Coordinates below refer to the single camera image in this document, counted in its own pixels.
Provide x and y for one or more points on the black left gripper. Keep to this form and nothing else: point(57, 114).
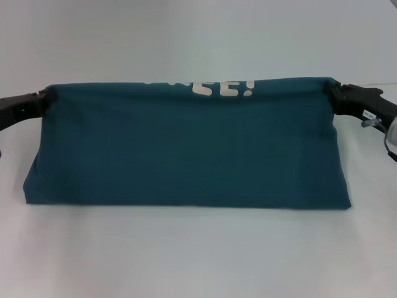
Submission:
point(15, 105)

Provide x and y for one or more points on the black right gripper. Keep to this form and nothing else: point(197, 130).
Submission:
point(363, 102)

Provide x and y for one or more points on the blue shirt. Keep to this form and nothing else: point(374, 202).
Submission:
point(186, 146)

